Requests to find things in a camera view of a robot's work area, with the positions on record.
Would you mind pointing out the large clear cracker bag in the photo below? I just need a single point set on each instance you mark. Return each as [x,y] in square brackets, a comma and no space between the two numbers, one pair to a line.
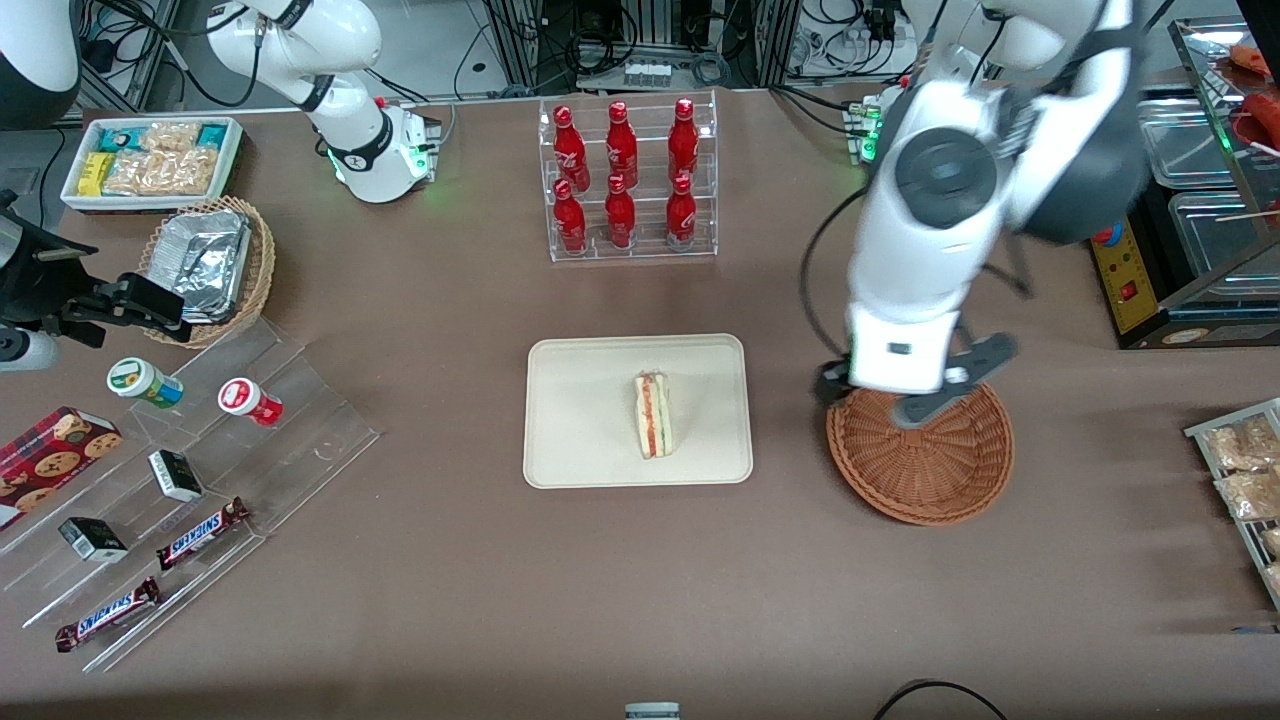
[165,172]

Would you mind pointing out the white plastic snack bin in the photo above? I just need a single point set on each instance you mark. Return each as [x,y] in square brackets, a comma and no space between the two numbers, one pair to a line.
[70,195]

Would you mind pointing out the clear acrylic stepped display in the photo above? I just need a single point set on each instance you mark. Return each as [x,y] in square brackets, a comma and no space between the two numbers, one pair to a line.
[300,440]

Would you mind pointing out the black yellow sealing machine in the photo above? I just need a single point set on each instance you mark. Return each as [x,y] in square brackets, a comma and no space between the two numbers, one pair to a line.
[1125,285]

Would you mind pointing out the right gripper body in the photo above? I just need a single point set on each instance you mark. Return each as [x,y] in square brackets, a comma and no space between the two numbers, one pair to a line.
[38,283]

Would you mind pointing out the stacked foil containers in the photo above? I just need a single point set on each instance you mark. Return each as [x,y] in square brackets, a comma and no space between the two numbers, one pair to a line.
[205,260]

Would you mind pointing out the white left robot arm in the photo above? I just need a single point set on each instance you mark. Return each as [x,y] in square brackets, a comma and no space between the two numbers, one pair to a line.
[930,240]

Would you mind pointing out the red cola bottle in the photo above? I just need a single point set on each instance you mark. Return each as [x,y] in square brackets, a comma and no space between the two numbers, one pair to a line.
[621,145]
[620,220]
[681,220]
[570,225]
[570,150]
[683,140]

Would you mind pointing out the yellow snack packet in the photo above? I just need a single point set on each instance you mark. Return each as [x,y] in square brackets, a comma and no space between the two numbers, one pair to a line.
[96,174]

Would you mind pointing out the small black carton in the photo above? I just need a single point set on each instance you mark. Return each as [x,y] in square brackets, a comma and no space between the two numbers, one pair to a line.
[175,475]
[92,540]

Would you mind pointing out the clear bag of pastries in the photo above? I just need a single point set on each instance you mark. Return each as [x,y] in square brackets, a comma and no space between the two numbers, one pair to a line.
[1250,495]
[1240,445]

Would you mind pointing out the grey device edge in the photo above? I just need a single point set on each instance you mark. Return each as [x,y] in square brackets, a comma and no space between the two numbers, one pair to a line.
[652,712]

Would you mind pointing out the small clear cracker bag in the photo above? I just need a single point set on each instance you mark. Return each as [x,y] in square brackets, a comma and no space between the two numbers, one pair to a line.
[170,137]

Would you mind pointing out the red lid cup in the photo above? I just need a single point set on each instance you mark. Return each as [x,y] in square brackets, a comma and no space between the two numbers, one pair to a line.
[245,400]

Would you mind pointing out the cream rectangular tray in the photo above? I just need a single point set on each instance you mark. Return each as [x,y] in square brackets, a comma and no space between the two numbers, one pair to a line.
[580,410]

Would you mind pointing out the teal snack packet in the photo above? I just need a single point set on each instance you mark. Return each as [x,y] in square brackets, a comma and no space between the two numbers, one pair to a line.
[118,138]
[212,136]

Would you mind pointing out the aluminium equipment rack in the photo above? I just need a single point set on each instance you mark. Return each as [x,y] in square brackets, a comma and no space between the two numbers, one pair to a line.
[525,40]

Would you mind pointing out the steel food tray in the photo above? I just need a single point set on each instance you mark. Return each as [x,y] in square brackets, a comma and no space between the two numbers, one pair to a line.
[1190,145]
[1215,235]

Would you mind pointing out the triangular sandwich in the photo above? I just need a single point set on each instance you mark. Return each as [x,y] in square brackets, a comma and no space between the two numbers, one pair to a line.
[655,420]

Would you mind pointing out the grey power strip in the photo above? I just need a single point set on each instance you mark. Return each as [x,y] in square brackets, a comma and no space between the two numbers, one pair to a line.
[648,74]

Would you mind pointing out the red cookie box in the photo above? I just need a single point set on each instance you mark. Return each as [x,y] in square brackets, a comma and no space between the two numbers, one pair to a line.
[50,460]

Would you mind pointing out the steel warmer shelf tray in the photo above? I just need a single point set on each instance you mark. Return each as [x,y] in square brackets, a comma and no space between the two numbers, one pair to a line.
[1205,50]

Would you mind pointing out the snickers chocolate bar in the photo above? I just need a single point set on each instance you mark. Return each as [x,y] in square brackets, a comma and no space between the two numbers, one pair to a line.
[200,535]
[108,614]

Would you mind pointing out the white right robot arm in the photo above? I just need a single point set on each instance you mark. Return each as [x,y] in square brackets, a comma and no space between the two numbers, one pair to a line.
[355,130]

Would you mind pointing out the clear acrylic bottle rack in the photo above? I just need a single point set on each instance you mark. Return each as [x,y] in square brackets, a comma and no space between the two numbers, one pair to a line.
[645,255]

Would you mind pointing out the round brown wicker basket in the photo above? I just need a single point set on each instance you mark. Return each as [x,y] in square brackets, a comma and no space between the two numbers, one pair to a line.
[930,470]

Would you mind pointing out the green lid cup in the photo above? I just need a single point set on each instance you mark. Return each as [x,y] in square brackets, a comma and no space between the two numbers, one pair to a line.
[140,380]

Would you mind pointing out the oval wicker basket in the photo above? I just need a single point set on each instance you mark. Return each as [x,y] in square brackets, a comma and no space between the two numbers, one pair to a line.
[262,270]

